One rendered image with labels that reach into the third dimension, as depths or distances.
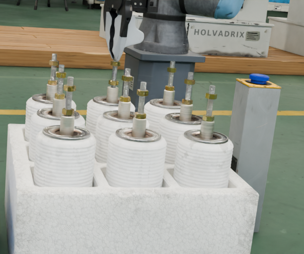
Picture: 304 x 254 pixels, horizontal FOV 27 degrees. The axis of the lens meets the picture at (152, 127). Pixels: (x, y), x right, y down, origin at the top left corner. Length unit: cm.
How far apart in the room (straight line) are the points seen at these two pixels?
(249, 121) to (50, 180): 46
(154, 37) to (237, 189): 71
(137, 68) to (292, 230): 59
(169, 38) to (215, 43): 175
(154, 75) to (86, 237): 74
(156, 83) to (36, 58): 142
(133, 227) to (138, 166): 10
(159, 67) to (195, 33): 170
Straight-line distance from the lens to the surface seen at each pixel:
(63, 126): 100
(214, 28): 339
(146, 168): 101
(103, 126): 112
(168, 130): 115
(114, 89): 125
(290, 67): 360
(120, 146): 100
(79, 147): 98
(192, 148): 103
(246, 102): 126
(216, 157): 104
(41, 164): 100
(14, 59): 299
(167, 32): 167
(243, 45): 350
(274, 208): 152
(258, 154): 130
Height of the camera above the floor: 53
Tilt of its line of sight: 15 degrees down
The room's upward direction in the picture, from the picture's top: 6 degrees clockwise
